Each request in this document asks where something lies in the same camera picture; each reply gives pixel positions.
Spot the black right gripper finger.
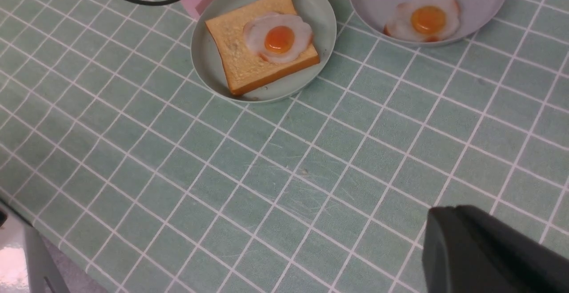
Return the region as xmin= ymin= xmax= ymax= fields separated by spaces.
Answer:
xmin=421 ymin=205 xmax=569 ymax=293

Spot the fried egg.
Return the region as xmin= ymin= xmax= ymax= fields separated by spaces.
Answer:
xmin=383 ymin=0 xmax=461 ymax=43
xmin=243 ymin=12 xmax=313 ymax=64

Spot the toast slice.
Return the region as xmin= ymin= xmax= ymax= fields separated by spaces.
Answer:
xmin=205 ymin=0 xmax=321 ymax=96

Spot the fried egg front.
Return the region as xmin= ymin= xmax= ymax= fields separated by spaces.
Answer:
xmin=383 ymin=0 xmax=461 ymax=43

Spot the pale green plate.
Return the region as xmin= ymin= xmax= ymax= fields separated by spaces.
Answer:
xmin=191 ymin=0 xmax=337 ymax=103

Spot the pink cube block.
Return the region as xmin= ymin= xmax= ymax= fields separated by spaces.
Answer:
xmin=180 ymin=0 xmax=213 ymax=20

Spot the grey table leg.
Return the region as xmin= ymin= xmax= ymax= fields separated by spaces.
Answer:
xmin=23 ymin=224 xmax=69 ymax=293

